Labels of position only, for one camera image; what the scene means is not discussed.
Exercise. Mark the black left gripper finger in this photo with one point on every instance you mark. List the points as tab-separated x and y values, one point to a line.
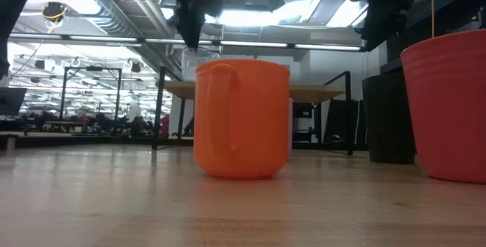
193	34

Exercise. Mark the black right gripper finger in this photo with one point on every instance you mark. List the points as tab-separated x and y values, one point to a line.
374	36

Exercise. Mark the clear glass cup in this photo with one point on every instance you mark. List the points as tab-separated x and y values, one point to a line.
188	68

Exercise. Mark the orange plastic mug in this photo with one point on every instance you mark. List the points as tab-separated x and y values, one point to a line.
243	125

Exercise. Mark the long ceiling light strip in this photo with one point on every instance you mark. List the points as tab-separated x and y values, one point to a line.
254	44

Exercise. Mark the dark green plastic cup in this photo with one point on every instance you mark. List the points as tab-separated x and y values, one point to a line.
387	125

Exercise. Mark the black panel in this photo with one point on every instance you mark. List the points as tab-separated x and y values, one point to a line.
341	121

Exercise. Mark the red ribbed plastic cup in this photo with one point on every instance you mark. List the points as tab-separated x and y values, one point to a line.
448	106

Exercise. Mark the dark cabinet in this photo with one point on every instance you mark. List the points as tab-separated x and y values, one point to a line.
303	112

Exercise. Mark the black monitor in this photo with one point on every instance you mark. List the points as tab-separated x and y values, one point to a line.
9	100

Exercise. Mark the wooden shelf with black frame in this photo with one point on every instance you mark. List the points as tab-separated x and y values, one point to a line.
315	93

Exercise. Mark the black metal frame stand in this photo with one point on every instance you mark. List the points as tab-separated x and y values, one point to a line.
93	68

